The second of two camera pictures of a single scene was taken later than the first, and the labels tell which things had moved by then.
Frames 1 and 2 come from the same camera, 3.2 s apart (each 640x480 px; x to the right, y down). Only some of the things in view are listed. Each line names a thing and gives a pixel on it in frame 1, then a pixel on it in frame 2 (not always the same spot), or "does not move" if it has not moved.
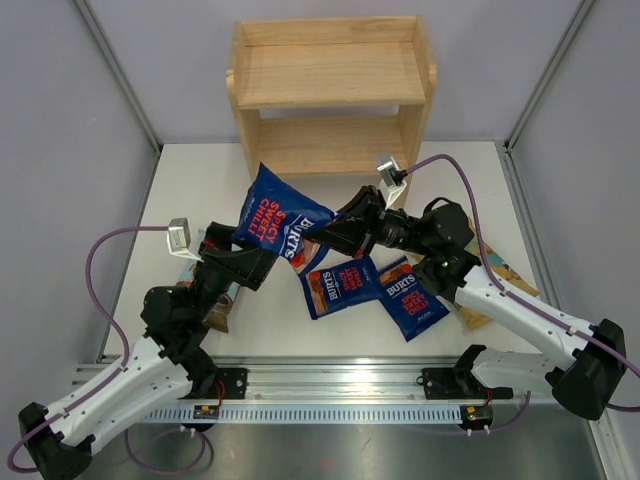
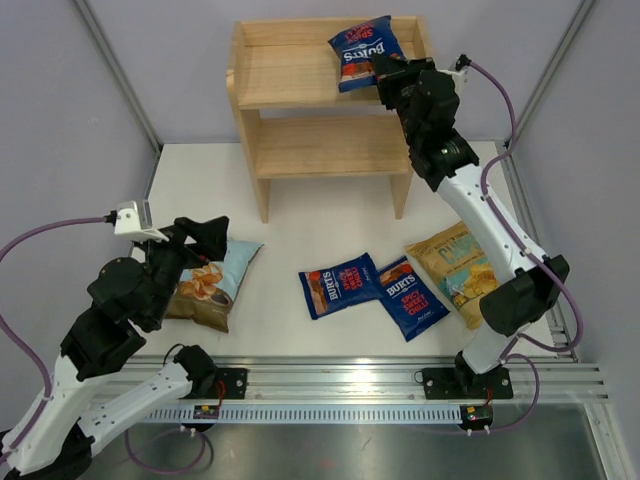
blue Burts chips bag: (332, 288) does not move
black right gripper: (350, 230) → (391, 73)
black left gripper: (250, 265) → (211, 238)
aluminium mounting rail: (298, 377) does not move
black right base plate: (455, 383) does not move
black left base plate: (234, 384) does not move
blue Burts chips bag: (277, 216) → (357, 48)
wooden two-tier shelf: (321, 96) does not move
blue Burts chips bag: (414, 307) does not move
